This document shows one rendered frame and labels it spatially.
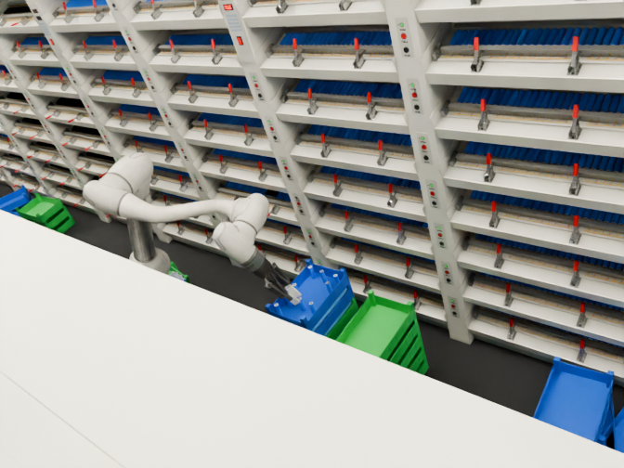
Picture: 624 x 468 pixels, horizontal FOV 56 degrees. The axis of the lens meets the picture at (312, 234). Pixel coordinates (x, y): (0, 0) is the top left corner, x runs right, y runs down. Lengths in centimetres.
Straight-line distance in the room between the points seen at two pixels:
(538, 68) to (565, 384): 120
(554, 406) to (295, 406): 200
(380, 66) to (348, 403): 166
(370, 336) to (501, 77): 109
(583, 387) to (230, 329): 204
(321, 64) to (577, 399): 150
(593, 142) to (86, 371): 152
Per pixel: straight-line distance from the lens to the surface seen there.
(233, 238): 213
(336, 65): 206
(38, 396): 49
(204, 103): 267
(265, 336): 42
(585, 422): 231
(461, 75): 180
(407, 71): 188
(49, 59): 360
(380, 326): 233
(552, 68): 173
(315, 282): 248
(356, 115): 212
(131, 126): 332
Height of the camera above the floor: 202
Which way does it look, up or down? 36 degrees down
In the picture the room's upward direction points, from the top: 19 degrees counter-clockwise
